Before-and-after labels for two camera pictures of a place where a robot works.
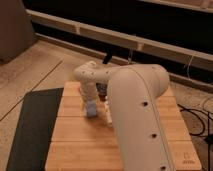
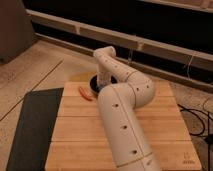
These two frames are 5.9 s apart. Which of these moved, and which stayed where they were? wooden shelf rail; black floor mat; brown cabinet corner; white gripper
Moved: white gripper
Stayed: brown cabinet corner; wooden shelf rail; black floor mat
